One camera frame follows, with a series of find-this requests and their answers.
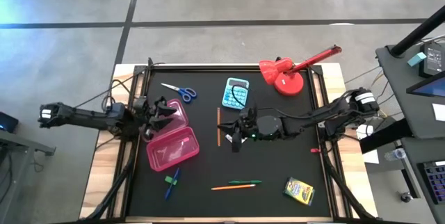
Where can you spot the small green eraser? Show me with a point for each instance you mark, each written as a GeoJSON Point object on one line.
{"type": "Point", "coordinates": [170, 180]}

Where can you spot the black caster wheel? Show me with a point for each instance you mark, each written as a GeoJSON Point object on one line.
{"type": "Point", "coordinates": [406, 197]}

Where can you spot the black aluminium rig frame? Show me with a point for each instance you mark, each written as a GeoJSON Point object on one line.
{"type": "Point", "coordinates": [208, 67]}

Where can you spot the dark flat screen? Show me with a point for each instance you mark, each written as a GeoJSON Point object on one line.
{"type": "Point", "coordinates": [431, 86]}

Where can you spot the blue pen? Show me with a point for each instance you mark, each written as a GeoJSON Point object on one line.
{"type": "Point", "coordinates": [170, 191]}

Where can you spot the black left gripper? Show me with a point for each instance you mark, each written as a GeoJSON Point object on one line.
{"type": "Point", "coordinates": [144, 112]}

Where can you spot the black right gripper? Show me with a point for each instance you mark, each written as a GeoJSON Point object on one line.
{"type": "Point", "coordinates": [248, 126]}

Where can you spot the black power adapter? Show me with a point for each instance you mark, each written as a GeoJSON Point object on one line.
{"type": "Point", "coordinates": [431, 58]}

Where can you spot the black pole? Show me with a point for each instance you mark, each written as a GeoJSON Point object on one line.
{"type": "Point", "coordinates": [417, 32]}

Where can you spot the orange wooden pencil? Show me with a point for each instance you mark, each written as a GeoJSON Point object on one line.
{"type": "Point", "coordinates": [233, 187]}
{"type": "Point", "coordinates": [218, 119]}

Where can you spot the black electronic device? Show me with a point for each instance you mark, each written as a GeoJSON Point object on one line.
{"type": "Point", "coordinates": [7, 122]}

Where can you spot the white paper note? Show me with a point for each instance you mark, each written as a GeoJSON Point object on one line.
{"type": "Point", "coordinates": [439, 112]}

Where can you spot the backlit keyboard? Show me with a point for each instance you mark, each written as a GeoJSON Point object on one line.
{"type": "Point", "coordinates": [436, 182]}

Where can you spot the white notepad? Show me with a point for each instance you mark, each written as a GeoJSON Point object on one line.
{"type": "Point", "coordinates": [229, 137]}

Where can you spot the teal calculator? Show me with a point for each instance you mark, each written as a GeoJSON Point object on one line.
{"type": "Point", "coordinates": [229, 98]}

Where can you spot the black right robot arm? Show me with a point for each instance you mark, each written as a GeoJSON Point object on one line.
{"type": "Point", "coordinates": [313, 119]}

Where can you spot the small red clip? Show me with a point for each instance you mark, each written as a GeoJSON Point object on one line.
{"type": "Point", "coordinates": [315, 150]}

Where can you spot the red desk lamp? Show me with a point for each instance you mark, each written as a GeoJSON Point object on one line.
{"type": "Point", "coordinates": [288, 85]}

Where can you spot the small teal box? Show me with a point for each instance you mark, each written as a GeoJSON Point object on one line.
{"type": "Point", "coordinates": [416, 59]}

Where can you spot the pink plastic pencil box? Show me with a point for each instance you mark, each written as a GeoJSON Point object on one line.
{"type": "Point", "coordinates": [174, 151]}

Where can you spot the grey desk with legs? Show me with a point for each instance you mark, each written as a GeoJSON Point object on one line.
{"type": "Point", "coordinates": [14, 154]}

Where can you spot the clear water bottle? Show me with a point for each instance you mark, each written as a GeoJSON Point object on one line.
{"type": "Point", "coordinates": [394, 154]}

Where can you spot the yellow crayon box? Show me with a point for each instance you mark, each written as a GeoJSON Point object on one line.
{"type": "Point", "coordinates": [299, 191]}

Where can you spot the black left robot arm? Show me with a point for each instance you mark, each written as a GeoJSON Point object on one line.
{"type": "Point", "coordinates": [87, 116]}

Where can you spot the dark grey side desk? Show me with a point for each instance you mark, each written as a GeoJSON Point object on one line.
{"type": "Point", "coordinates": [400, 95]}

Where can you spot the dark grey keyboard desk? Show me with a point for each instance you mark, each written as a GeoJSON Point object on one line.
{"type": "Point", "coordinates": [420, 151]}

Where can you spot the green pen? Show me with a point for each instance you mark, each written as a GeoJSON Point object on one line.
{"type": "Point", "coordinates": [243, 182]}

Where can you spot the white paper sheet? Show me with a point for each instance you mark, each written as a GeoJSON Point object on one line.
{"type": "Point", "coordinates": [372, 156]}

